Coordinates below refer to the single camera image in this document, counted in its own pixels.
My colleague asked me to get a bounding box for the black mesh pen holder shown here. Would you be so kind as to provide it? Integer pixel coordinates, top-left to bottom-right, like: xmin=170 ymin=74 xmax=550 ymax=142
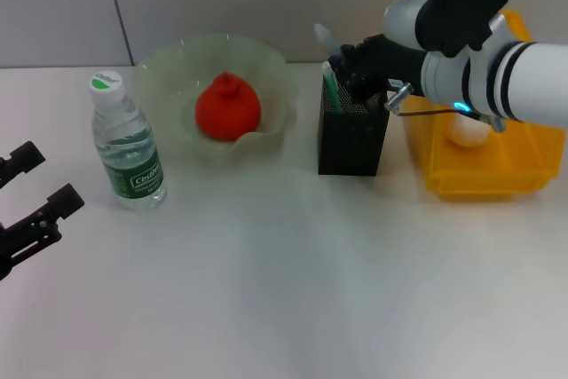
xmin=317 ymin=61 xmax=391 ymax=177

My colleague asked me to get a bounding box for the clear green-label water bottle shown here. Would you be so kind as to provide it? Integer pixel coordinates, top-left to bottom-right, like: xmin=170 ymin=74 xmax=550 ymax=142
xmin=88 ymin=70 xmax=169 ymax=211

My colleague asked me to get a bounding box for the white paper ball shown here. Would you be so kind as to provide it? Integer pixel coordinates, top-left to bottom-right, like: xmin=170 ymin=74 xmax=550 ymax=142
xmin=445 ymin=113 xmax=491 ymax=148

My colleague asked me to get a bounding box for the red tomato-shaped plush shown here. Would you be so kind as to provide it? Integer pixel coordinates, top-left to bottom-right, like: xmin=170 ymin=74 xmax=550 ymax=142
xmin=194 ymin=71 xmax=262 ymax=143

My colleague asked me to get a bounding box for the grey marker pen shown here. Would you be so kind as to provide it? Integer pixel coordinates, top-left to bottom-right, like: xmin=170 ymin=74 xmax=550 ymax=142
xmin=313 ymin=22 xmax=342 ymax=59

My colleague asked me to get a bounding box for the grey right gripper cable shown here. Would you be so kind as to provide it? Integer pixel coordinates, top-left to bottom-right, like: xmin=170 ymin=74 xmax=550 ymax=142
xmin=383 ymin=79 xmax=508 ymax=134

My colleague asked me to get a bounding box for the yellow plastic bin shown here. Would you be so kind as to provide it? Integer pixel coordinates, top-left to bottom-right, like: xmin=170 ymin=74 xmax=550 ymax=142
xmin=401 ymin=8 xmax=567 ymax=201

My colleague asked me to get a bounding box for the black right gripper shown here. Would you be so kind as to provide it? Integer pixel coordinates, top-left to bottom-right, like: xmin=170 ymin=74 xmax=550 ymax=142
xmin=327 ymin=34 xmax=428 ymax=110

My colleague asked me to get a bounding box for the pale green glass fruit bowl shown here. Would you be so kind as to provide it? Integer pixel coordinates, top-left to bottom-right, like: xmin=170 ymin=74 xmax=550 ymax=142
xmin=132 ymin=32 xmax=298 ymax=158

